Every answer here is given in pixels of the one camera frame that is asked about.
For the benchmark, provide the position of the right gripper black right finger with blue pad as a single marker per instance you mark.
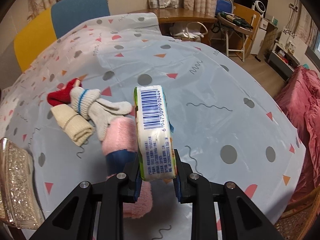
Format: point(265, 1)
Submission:
point(220, 208)

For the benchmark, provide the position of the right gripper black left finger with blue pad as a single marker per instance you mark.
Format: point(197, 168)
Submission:
point(94, 211)

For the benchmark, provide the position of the pink towel blue band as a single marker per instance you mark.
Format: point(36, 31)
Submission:
point(119, 148)

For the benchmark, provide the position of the green white tissue pack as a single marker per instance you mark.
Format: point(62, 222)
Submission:
point(153, 131)

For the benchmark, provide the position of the wicker rattan chair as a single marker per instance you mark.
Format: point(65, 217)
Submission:
point(298, 218)

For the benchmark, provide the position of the gold ornate tissue box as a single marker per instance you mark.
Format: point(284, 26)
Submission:
point(19, 205)

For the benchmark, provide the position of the cream rolled cloth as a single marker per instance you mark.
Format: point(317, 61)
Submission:
point(73, 124)

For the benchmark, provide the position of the white sock blue stripe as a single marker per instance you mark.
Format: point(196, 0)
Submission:
point(89, 104)

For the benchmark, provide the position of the red knitted sock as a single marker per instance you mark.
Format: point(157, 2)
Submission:
point(62, 96)

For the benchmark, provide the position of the pink ruffled blanket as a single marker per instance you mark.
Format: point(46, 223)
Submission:
point(299, 100)

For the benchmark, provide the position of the low shelf with items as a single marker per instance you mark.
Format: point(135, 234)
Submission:
point(287, 53)

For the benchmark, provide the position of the white handbag under desk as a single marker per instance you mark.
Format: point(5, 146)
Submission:
point(188, 31)

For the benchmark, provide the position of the white folding stool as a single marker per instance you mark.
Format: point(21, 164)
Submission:
point(230, 24)

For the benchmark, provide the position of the wooden board panel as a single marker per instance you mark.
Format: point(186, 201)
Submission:
point(252, 17)

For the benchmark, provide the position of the white round fan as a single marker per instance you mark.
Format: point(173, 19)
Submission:
point(259, 7)

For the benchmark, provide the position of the wooden desk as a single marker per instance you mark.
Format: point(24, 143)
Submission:
point(167, 17)

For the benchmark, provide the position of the blue folding chair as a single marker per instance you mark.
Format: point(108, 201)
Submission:
point(224, 6)

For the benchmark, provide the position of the grey yellow blue sofa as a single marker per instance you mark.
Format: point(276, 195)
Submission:
point(55, 22)

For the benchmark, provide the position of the bottles and boxes on desk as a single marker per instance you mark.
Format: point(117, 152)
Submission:
point(162, 4)

